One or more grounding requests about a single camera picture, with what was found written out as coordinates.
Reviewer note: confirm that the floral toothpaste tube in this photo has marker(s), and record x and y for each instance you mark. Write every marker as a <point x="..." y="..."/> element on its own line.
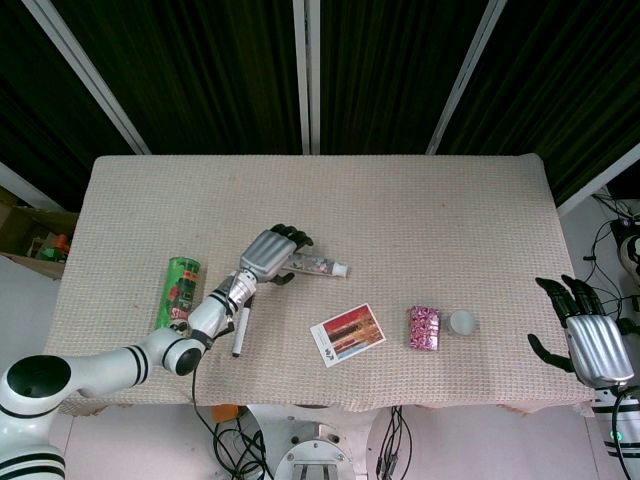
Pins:
<point x="315" y="263"/>

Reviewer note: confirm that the white frame post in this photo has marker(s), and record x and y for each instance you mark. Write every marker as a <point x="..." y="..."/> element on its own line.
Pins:
<point x="465" y="75"/>
<point x="307" y="75"/>
<point x="85" y="70"/>
<point x="600" y="180"/>
<point x="25" y="182"/>

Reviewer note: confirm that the dark green curtain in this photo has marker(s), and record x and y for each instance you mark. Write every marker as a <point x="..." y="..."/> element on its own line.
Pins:
<point x="190" y="70"/>
<point x="40" y="110"/>
<point x="565" y="90"/>
<point x="390" y="70"/>

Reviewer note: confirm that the small orange object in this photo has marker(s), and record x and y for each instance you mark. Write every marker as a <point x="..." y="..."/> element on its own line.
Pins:
<point x="223" y="413"/>

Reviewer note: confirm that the white black marker pen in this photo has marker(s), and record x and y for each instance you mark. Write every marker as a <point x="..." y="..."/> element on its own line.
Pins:
<point x="242" y="330"/>

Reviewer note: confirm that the orange green items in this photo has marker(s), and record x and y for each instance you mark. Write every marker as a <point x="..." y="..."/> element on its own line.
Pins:
<point x="52" y="247"/>

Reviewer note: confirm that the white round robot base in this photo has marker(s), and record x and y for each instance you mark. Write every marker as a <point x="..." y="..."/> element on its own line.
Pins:
<point x="315" y="450"/>

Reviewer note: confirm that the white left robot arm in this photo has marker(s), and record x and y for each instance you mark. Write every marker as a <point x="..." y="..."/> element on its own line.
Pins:
<point x="115" y="362"/>

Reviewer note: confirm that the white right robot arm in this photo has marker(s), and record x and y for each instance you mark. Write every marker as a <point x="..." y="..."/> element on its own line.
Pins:
<point x="607" y="417"/>

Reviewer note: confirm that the green Pringles can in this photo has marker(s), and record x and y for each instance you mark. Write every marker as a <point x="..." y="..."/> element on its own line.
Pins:
<point x="180" y="295"/>

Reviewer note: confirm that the red picture postcard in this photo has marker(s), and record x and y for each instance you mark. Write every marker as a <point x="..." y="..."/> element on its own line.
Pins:
<point x="350" y="332"/>

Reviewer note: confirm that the beige waffle tablecloth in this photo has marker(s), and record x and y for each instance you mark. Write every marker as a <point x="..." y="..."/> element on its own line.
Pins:
<point x="400" y="225"/>

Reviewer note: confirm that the brown cardboard box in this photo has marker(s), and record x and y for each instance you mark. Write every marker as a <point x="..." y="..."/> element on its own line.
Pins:
<point x="20" y="225"/>

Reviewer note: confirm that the pink patterned card deck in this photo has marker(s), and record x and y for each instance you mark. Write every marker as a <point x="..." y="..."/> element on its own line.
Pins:
<point x="424" y="327"/>

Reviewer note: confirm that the white rounded device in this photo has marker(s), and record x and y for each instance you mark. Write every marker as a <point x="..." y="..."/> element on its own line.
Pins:
<point x="631" y="257"/>

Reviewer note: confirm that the small white round jar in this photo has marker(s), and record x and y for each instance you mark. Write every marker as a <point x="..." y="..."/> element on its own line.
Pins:
<point x="462" y="322"/>

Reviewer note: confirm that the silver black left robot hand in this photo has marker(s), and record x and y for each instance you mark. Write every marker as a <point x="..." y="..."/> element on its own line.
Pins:
<point x="262" y="252"/>

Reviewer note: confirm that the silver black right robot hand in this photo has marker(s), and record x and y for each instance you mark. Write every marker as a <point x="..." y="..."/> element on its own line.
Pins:
<point x="597" y="347"/>

